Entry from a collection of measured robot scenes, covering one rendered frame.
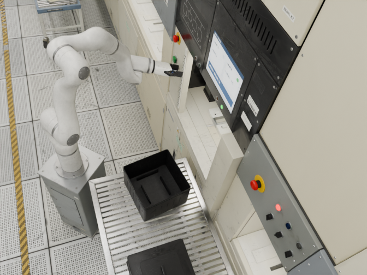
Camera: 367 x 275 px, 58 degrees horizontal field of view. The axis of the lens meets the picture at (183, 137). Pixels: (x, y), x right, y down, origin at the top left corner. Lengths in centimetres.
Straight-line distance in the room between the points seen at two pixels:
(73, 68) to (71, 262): 158
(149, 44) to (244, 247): 162
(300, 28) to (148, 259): 123
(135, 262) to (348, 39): 131
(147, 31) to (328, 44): 200
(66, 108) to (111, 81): 195
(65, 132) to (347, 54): 125
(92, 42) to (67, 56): 12
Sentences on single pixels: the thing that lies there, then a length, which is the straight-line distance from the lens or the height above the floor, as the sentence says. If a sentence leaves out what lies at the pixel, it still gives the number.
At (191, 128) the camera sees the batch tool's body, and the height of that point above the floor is 87.
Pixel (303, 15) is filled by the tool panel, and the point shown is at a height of 203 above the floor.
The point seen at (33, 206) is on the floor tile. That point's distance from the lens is 286.
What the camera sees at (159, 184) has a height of 77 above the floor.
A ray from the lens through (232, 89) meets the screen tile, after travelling 135.
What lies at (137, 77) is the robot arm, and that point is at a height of 126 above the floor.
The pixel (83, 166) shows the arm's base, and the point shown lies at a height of 77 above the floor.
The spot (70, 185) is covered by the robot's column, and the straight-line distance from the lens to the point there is 200.
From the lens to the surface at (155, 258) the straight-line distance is 171.
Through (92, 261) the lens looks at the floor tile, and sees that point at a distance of 262.
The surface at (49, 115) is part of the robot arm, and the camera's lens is 176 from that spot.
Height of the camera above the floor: 251
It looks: 54 degrees down
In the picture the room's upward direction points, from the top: 11 degrees clockwise
